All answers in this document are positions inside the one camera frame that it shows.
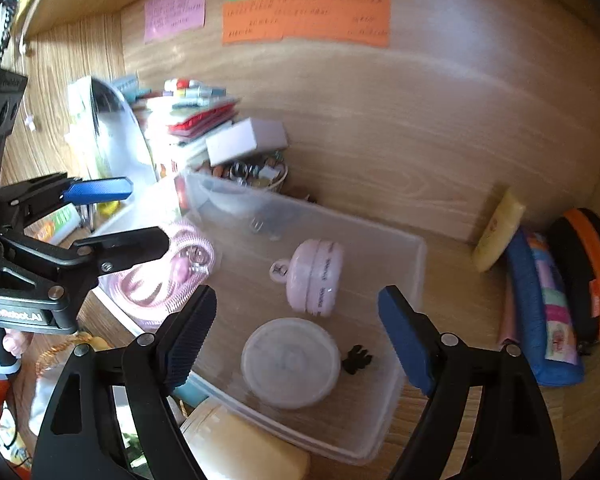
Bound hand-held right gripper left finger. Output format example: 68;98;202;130
32;285;218;480

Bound bowl of trinkets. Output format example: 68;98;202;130
195;152;289;213

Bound teal plastic piece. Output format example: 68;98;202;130
172;374;208;406

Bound wooden desktop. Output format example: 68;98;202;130
10;180;600;480

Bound black beaded chain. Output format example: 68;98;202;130
0;2;18;68

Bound stack of books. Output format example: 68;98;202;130
130;77;243;161

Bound small black clip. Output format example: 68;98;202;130
341;344;373;376

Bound pink paper note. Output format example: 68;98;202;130
144;0;207;44

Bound black orange zip case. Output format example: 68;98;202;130
547;208;600;356

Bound yellow cream tube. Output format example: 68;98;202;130
471;187;528;273

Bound pink round case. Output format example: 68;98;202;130
270;239;345;317

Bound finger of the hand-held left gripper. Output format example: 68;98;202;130
0;226;171;312
0;172;134;227

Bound orange paper note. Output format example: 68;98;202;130
221;0;392;49

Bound pink coiled cable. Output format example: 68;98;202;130
100;217;216;323

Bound white booklet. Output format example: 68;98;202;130
87;77;157;196

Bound white cable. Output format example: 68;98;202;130
17;35;38;131

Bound white cardboard box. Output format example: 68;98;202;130
205;117;289;167

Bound clear plastic storage bin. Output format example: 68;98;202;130
90;169;427;466

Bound thin pink pouch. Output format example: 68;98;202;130
497;280;518;346

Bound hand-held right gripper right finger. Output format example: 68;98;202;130
377;285;563;480

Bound person's left hand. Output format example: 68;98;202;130
2;329;29;359

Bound blue patchwork pencil case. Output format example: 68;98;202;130
502;227;585;387

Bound round white lidded container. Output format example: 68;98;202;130
241;317;342;409

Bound gold wire coil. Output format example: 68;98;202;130
34;337;98;378

